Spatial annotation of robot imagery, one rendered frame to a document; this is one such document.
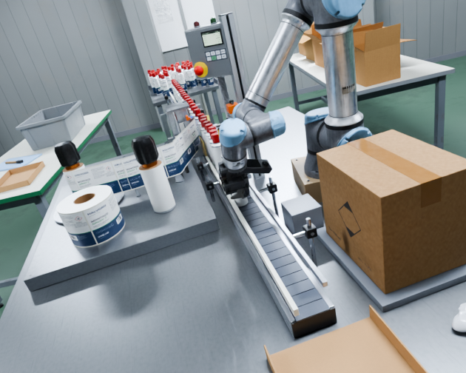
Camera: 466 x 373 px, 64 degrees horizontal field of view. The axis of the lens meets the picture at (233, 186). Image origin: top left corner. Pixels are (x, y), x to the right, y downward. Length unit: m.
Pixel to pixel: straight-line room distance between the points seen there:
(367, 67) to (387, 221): 2.13
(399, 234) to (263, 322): 0.38
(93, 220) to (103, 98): 4.86
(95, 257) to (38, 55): 5.16
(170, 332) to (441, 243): 0.69
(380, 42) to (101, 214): 2.22
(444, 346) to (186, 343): 0.57
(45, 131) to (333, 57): 2.65
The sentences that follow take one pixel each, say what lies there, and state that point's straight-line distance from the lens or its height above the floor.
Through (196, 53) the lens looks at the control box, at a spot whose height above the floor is 1.39.
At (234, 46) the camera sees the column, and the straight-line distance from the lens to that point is 1.49.
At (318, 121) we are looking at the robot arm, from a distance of 1.29.
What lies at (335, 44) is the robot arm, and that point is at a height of 1.37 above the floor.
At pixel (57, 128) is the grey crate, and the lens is 3.34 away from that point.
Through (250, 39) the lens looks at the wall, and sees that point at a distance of 5.88.
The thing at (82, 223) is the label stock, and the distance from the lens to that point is 1.39.
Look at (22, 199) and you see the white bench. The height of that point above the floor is 0.75.
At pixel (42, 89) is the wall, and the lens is 6.41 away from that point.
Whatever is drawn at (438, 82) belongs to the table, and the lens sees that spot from 3.18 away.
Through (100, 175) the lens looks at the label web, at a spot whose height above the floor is 1.02.
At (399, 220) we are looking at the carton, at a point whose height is 1.05.
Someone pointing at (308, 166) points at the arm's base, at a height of 0.95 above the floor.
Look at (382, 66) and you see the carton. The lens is 2.97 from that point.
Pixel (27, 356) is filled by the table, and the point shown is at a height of 0.83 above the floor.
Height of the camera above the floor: 1.54
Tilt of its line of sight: 26 degrees down
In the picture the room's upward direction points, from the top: 14 degrees counter-clockwise
